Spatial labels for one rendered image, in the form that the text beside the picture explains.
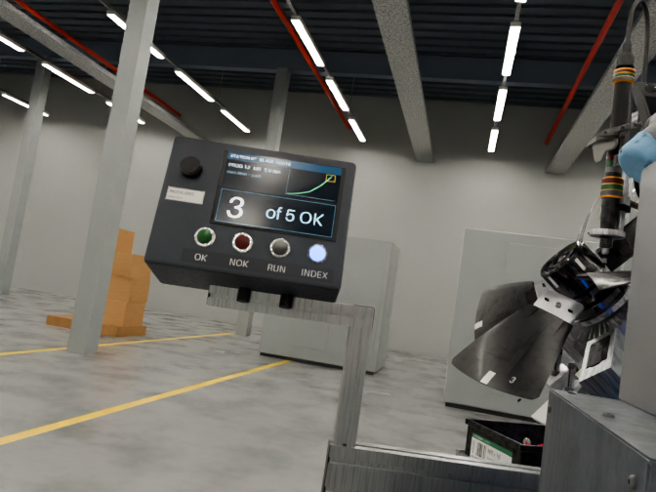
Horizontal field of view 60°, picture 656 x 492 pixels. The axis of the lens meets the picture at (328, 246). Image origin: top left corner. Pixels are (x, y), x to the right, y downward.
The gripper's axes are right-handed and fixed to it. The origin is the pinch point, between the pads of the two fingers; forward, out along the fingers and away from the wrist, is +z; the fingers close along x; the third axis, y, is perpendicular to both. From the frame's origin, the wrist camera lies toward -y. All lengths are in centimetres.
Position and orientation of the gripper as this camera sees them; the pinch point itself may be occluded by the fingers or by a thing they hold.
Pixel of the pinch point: (610, 145)
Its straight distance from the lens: 142.6
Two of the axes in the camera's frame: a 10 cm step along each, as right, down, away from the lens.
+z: -0.4, 0.8, 10.0
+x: 9.9, 1.5, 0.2
